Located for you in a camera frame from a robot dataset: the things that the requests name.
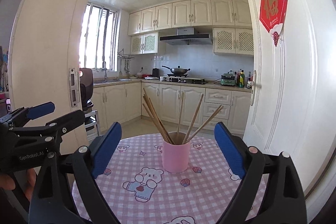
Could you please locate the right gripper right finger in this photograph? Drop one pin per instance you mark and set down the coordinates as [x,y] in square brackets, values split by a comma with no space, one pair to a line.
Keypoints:
[283,200]

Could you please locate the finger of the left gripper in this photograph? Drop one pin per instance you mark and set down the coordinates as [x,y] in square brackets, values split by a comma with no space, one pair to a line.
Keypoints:
[67,123]
[40,110]

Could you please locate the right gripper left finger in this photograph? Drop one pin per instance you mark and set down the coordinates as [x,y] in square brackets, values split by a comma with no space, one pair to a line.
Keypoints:
[52,201]

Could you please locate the kitchen faucet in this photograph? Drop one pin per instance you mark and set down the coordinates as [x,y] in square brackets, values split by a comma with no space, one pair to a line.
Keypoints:
[105,69]

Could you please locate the kitchen window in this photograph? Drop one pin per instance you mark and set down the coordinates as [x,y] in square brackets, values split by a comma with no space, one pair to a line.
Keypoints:
[98,40]

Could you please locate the lower kitchen cabinets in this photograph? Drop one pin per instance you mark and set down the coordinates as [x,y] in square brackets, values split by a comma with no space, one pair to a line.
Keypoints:
[121,101]

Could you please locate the kitchen cabinets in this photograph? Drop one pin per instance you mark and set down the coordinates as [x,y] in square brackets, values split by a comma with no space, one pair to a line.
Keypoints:
[121,101]
[228,21]

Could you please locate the upper kitchen cabinets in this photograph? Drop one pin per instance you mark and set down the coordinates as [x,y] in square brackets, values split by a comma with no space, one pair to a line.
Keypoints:
[228,21]

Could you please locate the person's left hand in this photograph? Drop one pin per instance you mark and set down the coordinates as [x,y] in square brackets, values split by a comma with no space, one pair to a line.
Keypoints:
[25,183]

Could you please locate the black air fryer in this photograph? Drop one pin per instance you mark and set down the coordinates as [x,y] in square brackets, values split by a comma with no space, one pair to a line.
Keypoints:
[86,86]

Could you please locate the white door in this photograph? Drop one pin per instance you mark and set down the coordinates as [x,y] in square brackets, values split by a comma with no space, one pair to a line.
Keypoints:
[293,99]

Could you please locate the chopstick in cup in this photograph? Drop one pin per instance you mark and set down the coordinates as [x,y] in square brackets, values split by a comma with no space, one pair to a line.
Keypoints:
[152,114]
[146,98]
[180,117]
[218,110]
[193,119]

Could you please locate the pink checkered tablecloth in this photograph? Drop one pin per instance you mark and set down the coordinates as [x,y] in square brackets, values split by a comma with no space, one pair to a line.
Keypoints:
[139,190]

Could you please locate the pink utensil holder cup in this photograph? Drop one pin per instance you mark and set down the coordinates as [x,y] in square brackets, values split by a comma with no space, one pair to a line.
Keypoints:
[175,157]

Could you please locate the dark sauce bottle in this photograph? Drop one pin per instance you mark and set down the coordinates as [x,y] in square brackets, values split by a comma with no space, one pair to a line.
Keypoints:
[249,79]

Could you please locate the gas stove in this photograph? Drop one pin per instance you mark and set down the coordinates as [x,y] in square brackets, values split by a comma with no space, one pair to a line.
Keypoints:
[185,79]

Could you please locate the black wok on stove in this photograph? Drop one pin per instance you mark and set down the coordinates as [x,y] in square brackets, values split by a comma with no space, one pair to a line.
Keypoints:
[178,71]

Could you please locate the green bottle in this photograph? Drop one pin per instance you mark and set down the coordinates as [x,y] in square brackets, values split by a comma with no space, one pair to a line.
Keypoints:
[242,79]

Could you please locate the green small appliance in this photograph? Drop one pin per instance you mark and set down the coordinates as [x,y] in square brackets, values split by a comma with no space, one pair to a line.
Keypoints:
[228,79]

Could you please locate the range hood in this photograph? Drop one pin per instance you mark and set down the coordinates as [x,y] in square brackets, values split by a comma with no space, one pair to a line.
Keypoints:
[187,37]

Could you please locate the red fu door decoration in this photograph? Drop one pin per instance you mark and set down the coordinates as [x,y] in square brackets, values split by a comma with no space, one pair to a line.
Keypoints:
[272,17]

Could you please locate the door frame with latch plate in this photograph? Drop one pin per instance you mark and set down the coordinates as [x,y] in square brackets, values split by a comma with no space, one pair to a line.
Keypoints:
[44,47]

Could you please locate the door handle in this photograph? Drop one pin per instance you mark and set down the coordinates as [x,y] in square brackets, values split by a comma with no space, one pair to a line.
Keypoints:
[253,86]

